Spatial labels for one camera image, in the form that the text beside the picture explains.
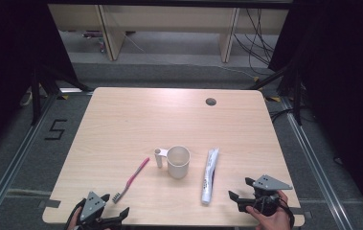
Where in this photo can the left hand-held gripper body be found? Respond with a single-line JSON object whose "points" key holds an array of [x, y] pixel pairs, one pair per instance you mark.
{"points": [[91, 206]]}

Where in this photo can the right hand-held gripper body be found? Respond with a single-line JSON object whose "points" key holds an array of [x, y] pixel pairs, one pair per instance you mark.
{"points": [[267, 183]]}

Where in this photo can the white toothpaste tube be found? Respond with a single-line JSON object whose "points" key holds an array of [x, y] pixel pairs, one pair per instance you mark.
{"points": [[208, 182]]}

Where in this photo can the pink toothbrush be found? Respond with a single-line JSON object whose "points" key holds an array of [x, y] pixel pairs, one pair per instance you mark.
{"points": [[132, 179]]}

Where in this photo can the person's left hand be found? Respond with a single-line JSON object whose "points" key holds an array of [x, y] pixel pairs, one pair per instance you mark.
{"points": [[73, 222]]}

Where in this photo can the person's right hand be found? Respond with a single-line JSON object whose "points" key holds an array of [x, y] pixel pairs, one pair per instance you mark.
{"points": [[275, 222]]}

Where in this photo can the grey tape piece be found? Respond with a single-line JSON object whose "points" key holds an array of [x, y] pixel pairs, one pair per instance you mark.
{"points": [[297, 211], [49, 203]]}

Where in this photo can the black tape floor marker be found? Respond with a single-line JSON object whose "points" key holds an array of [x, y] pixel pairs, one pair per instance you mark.
{"points": [[55, 130]]}

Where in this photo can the black metal stand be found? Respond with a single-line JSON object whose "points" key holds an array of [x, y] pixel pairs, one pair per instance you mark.
{"points": [[36, 102], [297, 102]]}

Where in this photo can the aluminium floor rail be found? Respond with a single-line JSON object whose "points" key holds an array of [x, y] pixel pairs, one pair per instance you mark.
{"points": [[313, 166], [16, 150]]}

